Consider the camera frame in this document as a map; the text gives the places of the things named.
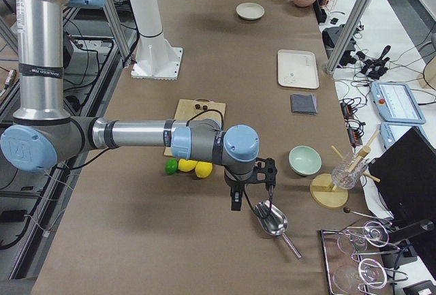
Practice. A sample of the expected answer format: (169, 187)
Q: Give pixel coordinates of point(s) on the aluminium frame post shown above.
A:
(346, 34)

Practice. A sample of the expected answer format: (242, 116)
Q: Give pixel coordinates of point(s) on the black wire glass rack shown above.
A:
(334, 258)

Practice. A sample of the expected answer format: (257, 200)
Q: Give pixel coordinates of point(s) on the wooden cutting board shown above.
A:
(188, 108)

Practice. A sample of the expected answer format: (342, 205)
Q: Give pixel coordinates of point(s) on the blue teach pendant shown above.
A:
(391, 132)
(396, 103)

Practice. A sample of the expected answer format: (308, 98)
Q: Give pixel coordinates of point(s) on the lower wine glass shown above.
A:
(360, 278)

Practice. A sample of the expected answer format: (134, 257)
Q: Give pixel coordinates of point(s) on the grey folded cloth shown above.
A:
(303, 104)

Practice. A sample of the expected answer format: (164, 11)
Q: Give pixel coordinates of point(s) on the wine glass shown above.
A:
(356, 239)
(360, 278)

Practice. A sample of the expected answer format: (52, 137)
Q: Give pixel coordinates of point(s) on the clear glass cup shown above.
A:
(348, 172)

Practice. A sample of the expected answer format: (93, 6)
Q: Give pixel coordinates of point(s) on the beige round plate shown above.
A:
(250, 11)

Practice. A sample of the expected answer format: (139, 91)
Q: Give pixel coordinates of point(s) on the wooden cup stand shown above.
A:
(325, 193)

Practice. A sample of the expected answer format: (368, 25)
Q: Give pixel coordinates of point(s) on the mint green bowl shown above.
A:
(304, 160)

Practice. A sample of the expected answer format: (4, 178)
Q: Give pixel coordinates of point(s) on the black monitor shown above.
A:
(407, 177)

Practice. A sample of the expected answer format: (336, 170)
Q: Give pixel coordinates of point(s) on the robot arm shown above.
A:
(44, 134)

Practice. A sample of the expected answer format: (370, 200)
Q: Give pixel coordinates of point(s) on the white rabbit tray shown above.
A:
(297, 69)

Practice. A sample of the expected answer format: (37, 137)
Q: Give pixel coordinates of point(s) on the green lime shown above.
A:
(171, 166)

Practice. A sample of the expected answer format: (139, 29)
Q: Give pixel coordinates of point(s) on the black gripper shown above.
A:
(236, 184)

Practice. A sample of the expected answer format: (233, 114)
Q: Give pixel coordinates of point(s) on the yellow lemon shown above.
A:
(203, 169)
(185, 165)

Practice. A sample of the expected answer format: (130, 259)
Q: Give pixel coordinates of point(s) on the upper wine glass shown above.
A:
(356, 239)

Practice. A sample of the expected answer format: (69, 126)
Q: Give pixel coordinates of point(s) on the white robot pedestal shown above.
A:
(155, 57)

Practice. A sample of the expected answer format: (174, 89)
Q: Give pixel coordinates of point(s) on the metal scoop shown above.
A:
(274, 222)

